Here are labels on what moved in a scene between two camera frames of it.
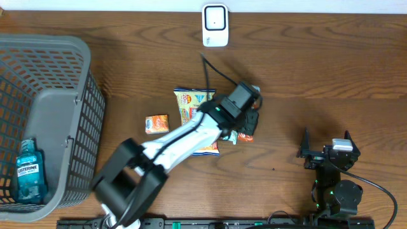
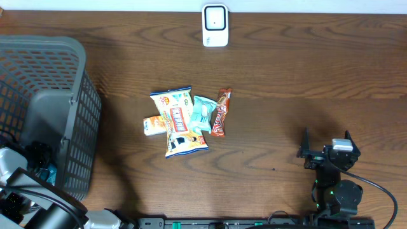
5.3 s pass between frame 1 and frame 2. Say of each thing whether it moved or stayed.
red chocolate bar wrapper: moved
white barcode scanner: stayed
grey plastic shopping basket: stayed
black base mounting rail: stayed
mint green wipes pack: moved
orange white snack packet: stayed
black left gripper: moved
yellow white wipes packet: moved
